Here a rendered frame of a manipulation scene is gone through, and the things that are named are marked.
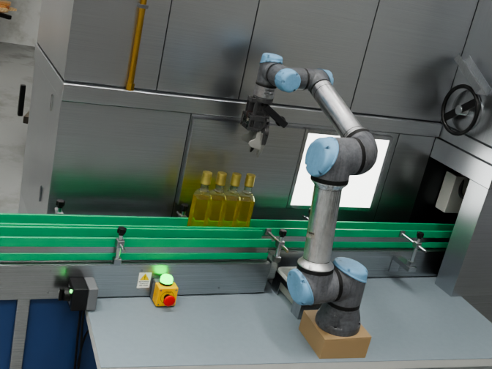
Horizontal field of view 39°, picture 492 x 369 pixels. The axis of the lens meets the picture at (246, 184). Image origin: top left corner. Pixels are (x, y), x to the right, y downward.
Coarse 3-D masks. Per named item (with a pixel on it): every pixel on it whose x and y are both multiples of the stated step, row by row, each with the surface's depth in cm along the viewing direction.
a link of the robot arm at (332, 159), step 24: (312, 144) 205; (336, 144) 201; (360, 144) 206; (312, 168) 204; (336, 168) 202; (360, 168) 206; (336, 192) 206; (312, 216) 210; (336, 216) 209; (312, 240) 211; (312, 264) 212; (288, 288) 219; (312, 288) 212; (336, 288) 216
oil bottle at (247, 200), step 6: (240, 192) 255; (246, 198) 253; (252, 198) 254; (240, 204) 253; (246, 204) 254; (252, 204) 255; (240, 210) 254; (246, 210) 255; (252, 210) 256; (240, 216) 255; (246, 216) 256; (240, 222) 256; (246, 222) 257
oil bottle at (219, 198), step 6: (210, 192) 250; (216, 192) 249; (222, 192) 249; (216, 198) 248; (222, 198) 249; (216, 204) 249; (222, 204) 250; (210, 210) 249; (216, 210) 250; (222, 210) 251; (210, 216) 250; (216, 216) 251; (222, 216) 252; (210, 222) 250; (216, 222) 252
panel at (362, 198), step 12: (384, 144) 289; (300, 168) 276; (372, 168) 291; (300, 180) 278; (348, 180) 288; (360, 180) 291; (372, 180) 293; (300, 192) 280; (312, 192) 283; (348, 192) 291; (360, 192) 293; (372, 192) 296; (300, 204) 283; (348, 204) 293; (360, 204) 296
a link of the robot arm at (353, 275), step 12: (336, 264) 220; (348, 264) 222; (360, 264) 224; (348, 276) 218; (360, 276) 218; (348, 288) 218; (360, 288) 221; (336, 300) 219; (348, 300) 221; (360, 300) 224
